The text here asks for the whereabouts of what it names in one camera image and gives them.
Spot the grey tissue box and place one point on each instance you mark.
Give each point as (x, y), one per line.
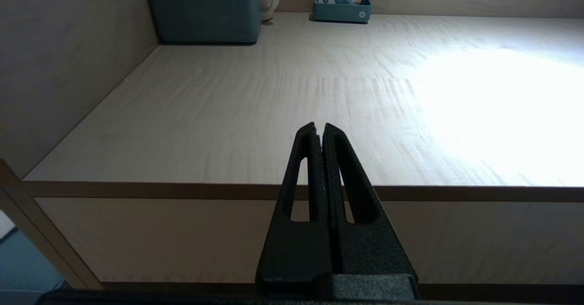
(205, 13)

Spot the wooden frame post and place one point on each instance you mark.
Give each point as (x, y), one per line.
(41, 232)

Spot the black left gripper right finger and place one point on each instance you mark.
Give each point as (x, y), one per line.
(365, 250)

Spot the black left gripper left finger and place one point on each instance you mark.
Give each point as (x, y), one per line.
(301, 245)

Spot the small grey tray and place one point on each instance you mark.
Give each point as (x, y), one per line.
(342, 12)

